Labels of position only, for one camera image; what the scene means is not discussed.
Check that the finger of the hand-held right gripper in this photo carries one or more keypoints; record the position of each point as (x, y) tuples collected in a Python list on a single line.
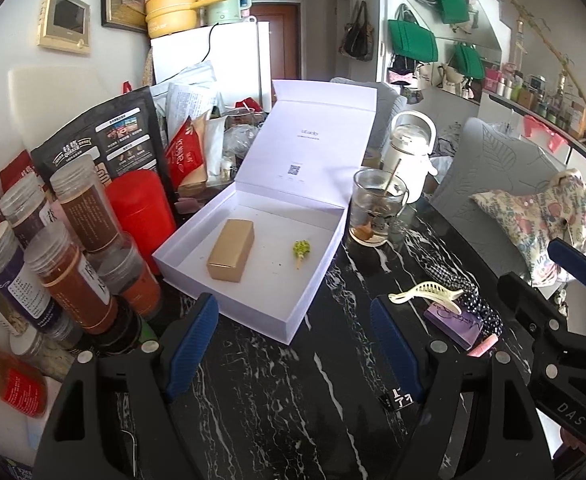
[(528, 300), (570, 262)]

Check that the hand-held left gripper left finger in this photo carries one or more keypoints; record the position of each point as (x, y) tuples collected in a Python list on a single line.
[(193, 345)]

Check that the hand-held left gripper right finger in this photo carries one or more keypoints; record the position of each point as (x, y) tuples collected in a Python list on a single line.
[(395, 350)]

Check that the purple box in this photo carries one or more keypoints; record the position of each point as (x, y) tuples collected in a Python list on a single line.
[(448, 327)]

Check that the pink slender box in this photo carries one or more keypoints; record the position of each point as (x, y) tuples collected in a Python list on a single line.
[(483, 346)]

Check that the cream hair claw clip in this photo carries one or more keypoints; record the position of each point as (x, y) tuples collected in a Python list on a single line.
[(438, 297)]

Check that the white gift box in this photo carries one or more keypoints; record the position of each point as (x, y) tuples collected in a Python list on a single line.
[(268, 240)]

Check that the navy polka dot hair band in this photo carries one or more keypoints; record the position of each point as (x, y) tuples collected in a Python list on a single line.
[(480, 306)]

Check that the floral cushion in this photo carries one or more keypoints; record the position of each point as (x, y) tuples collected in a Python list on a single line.
[(528, 220)]

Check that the gold box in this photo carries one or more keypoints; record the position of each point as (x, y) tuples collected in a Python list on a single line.
[(230, 252)]

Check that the grey leaf pattern chair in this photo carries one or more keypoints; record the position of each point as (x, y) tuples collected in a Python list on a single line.
[(483, 170), (388, 105)]

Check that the pink cloth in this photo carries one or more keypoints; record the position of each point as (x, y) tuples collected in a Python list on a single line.
[(543, 132)]

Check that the cluster of plastic spice jars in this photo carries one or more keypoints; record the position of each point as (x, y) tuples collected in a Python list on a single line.
[(73, 280)]

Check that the glass mug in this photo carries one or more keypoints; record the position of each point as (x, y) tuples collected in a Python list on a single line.
[(373, 215)]

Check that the yellow green lollipop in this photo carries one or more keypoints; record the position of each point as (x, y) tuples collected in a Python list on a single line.
[(302, 249)]

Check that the pink folded paper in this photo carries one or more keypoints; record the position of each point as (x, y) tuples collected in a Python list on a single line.
[(190, 205)]

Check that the red canister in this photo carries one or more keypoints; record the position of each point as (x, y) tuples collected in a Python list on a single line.
[(140, 215)]

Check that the row of bottles and jars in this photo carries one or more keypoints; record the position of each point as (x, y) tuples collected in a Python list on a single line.
[(548, 105)]

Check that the kraft paper pouch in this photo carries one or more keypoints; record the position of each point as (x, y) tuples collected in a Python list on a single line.
[(198, 175)]

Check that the metal spoon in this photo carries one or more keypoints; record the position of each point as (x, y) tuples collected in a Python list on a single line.
[(392, 177)]

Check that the small clear zip bag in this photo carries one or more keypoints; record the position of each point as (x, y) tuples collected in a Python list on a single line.
[(227, 166)]

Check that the red snack pouch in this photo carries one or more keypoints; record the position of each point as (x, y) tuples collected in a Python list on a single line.
[(183, 160)]

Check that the white plastic pouch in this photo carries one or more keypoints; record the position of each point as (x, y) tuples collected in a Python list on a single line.
[(214, 145)]

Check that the clear plastic bag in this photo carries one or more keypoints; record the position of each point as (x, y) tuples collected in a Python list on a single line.
[(238, 140)]

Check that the bamboo stick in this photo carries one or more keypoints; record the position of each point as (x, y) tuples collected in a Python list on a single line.
[(548, 45)]

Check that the black printed pouch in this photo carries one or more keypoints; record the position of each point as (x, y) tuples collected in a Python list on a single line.
[(118, 135)]

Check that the white printed packet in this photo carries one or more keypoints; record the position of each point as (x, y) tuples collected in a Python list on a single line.
[(188, 100)]

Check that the green tote bag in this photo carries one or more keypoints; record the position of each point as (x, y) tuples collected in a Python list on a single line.
[(413, 40)]

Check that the white fridge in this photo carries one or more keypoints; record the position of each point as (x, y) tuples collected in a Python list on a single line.
[(233, 55)]

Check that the black handbag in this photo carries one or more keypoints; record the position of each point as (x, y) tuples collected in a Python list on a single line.
[(357, 35)]

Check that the brown door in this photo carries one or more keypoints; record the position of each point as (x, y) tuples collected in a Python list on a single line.
[(278, 40)]

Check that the yellow cooking pot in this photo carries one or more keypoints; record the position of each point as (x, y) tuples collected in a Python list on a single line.
[(170, 15)]

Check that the green electric kettle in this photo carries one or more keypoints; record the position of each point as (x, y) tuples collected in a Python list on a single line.
[(223, 2)]

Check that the wall intercom panel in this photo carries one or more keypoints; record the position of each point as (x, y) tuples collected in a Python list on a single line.
[(65, 15)]

